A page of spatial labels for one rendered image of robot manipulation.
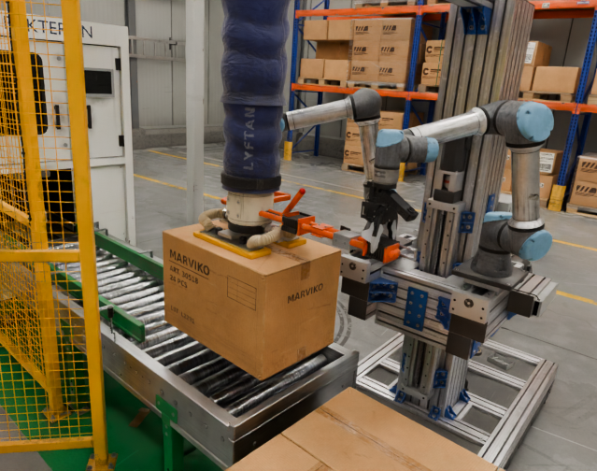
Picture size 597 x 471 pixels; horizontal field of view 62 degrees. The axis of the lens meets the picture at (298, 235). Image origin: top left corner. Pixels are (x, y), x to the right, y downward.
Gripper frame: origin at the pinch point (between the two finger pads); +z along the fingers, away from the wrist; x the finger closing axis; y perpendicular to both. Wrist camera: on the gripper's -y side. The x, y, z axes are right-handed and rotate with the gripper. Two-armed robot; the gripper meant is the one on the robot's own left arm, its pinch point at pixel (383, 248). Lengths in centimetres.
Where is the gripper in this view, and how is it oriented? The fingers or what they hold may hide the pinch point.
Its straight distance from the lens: 154.7
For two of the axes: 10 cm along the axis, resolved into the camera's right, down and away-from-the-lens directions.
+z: -0.6, 9.5, 3.0
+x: -6.8, 1.8, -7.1
